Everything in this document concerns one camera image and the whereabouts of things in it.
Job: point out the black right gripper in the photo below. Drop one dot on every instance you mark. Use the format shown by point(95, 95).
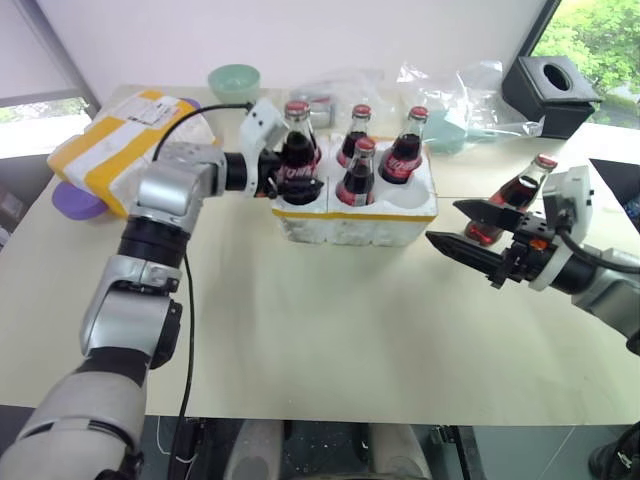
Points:
point(525, 250)

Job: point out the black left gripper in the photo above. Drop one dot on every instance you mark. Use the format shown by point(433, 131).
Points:
point(267, 172)

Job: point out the glass cola bottle red cap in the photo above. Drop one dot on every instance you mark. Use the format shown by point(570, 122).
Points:
point(402, 160)
point(520, 187)
point(356, 135)
point(357, 175)
point(300, 147)

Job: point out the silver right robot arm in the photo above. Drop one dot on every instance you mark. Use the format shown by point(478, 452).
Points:
point(605, 287)

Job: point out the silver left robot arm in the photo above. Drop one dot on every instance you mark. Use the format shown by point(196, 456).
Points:
point(165, 185)

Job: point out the white foam crate yellow tape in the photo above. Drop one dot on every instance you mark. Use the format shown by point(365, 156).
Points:
point(360, 227)

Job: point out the black tissue box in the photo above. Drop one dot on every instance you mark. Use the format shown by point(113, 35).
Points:
point(555, 100)

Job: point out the white foam box yellow tape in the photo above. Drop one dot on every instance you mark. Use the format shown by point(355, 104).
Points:
point(125, 145)

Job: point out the grey round tin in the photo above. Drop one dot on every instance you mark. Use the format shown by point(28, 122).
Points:
point(322, 112)

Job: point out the teal bowl in plastic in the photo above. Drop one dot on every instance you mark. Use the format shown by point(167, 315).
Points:
point(450, 135)

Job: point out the clear plastic bag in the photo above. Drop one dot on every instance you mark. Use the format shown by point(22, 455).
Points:
point(350, 87)
point(465, 95)

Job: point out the mint green bowl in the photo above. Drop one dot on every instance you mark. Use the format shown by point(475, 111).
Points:
point(235, 80)

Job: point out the black flat mat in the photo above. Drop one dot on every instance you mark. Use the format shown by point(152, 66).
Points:
point(622, 185)

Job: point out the black rounded shape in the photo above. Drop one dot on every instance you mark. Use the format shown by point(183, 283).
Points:
point(615, 457)

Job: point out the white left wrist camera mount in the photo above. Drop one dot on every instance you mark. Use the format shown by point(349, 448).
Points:
point(260, 125)

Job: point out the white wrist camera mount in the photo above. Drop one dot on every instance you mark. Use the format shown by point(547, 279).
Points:
point(575, 192)
point(260, 125)

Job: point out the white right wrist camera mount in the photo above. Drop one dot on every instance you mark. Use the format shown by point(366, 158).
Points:
point(575, 192)

